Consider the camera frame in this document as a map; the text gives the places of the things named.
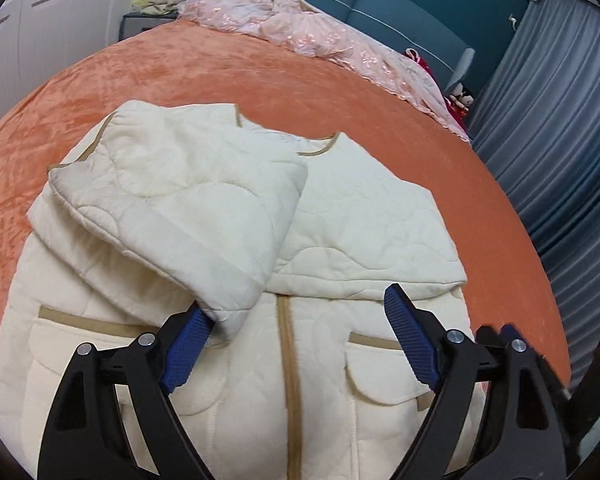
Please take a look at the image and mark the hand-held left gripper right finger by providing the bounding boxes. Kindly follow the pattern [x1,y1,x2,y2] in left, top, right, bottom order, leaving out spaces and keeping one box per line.
[384,284,581,480]

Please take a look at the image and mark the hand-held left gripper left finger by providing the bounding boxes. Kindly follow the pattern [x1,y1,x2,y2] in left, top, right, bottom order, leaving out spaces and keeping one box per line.
[36,306,216,480]

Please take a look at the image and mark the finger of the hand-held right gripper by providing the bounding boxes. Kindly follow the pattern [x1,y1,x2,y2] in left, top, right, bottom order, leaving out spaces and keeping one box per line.
[475,324,523,350]

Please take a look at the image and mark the cream quilted jacket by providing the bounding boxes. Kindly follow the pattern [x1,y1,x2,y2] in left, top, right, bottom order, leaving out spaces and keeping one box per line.
[0,101,486,480]

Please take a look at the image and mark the grey-blue curtain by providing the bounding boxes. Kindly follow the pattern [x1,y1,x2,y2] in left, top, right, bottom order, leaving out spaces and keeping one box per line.
[467,0,600,376]

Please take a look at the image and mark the small plush toy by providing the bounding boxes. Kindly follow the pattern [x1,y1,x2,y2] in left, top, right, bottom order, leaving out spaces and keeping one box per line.
[447,82,476,109]

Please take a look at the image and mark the grey striped cushion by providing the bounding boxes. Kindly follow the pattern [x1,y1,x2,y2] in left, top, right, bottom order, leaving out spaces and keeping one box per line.
[450,47,476,93]

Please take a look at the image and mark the orange plush blanket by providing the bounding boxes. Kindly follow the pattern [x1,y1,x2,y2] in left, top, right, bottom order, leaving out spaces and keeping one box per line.
[0,22,573,411]

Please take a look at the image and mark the red cloth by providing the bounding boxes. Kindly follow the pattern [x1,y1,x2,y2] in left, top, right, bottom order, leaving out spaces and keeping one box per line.
[405,47,468,131]

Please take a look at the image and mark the grey nightstand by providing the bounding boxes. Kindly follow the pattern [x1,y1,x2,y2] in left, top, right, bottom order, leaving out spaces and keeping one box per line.
[120,12,178,41]

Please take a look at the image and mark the teal padded headboard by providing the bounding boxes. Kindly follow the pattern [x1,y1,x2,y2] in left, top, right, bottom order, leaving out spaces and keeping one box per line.
[200,0,531,96]

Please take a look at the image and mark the pale yellow cloth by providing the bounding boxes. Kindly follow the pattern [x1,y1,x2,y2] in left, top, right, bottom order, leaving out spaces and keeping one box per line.
[130,0,191,16]

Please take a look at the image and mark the white wardrobe doors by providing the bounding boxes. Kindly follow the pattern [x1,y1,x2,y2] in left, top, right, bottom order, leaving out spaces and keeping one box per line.
[0,0,166,126]

